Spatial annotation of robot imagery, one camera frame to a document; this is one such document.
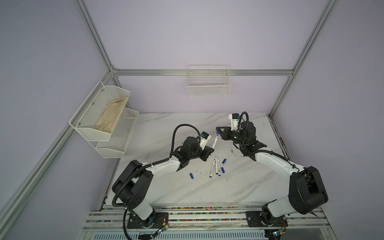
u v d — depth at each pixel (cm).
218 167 91
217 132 82
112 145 89
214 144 84
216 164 93
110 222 75
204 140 76
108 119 78
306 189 43
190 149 68
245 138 65
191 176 88
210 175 88
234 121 75
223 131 78
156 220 73
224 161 95
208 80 95
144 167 48
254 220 74
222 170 91
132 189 44
